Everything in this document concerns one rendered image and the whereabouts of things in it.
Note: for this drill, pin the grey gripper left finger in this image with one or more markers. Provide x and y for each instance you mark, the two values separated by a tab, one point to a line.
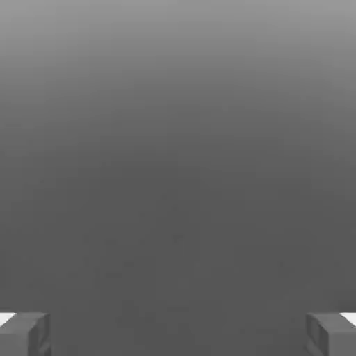
25	335

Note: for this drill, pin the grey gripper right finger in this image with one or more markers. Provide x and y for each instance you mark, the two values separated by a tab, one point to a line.
332	336

